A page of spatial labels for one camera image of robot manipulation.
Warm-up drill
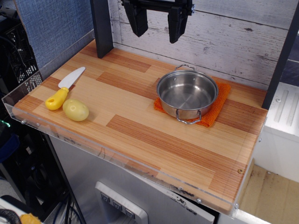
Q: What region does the silver toy fridge cabinet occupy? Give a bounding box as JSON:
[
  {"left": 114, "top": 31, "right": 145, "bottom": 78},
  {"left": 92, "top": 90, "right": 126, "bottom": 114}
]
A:
[{"left": 50, "top": 137, "right": 219, "bottom": 224}]

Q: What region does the yellow handled toy knife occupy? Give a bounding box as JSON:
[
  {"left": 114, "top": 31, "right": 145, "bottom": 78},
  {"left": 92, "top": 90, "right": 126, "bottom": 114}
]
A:
[{"left": 45, "top": 67, "right": 85, "bottom": 111}]

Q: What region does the dark right vertical post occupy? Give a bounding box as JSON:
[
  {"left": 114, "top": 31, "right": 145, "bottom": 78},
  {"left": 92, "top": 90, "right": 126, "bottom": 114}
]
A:
[{"left": 262, "top": 3, "right": 299, "bottom": 110}]

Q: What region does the dark vertical post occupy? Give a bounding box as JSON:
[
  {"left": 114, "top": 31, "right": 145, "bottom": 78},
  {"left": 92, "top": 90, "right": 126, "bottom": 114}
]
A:
[
  {"left": 262, "top": 3, "right": 299, "bottom": 110},
  {"left": 90, "top": 0, "right": 114, "bottom": 58}
]

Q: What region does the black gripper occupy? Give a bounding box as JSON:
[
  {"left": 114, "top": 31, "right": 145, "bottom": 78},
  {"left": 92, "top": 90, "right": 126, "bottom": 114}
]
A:
[{"left": 122, "top": 0, "right": 195, "bottom": 43}]

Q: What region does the orange knitted cloth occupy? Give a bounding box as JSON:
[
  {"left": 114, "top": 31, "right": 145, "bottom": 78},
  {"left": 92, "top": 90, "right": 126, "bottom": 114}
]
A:
[{"left": 154, "top": 81, "right": 231, "bottom": 127}]

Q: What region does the yellow object bottom corner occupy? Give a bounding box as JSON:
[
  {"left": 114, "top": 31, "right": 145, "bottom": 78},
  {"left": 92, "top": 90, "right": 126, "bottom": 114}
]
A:
[{"left": 20, "top": 213, "right": 42, "bottom": 224}]

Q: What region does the yellow toy potato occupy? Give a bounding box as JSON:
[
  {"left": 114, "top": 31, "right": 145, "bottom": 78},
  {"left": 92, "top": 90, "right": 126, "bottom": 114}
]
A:
[{"left": 63, "top": 99, "right": 89, "bottom": 121}]

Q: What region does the clear acrylic table guard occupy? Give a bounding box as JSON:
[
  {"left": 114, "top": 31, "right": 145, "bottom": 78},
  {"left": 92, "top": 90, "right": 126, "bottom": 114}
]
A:
[{"left": 4, "top": 42, "right": 267, "bottom": 215}]

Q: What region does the dark left vertical post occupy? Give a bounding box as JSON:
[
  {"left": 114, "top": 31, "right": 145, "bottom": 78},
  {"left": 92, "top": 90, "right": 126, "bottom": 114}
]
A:
[{"left": 90, "top": 0, "right": 114, "bottom": 58}]

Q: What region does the black perforated crate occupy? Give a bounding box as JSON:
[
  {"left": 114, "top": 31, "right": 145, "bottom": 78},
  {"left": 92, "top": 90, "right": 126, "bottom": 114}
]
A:
[{"left": 0, "top": 24, "right": 43, "bottom": 92}]

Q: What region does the stainless steel pot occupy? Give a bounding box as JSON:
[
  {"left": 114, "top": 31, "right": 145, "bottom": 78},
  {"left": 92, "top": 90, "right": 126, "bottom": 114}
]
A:
[{"left": 156, "top": 64, "right": 219, "bottom": 125}]

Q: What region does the white side cabinet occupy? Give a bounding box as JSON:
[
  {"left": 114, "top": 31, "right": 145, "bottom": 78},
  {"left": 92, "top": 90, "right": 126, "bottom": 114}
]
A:
[{"left": 253, "top": 83, "right": 299, "bottom": 182}]

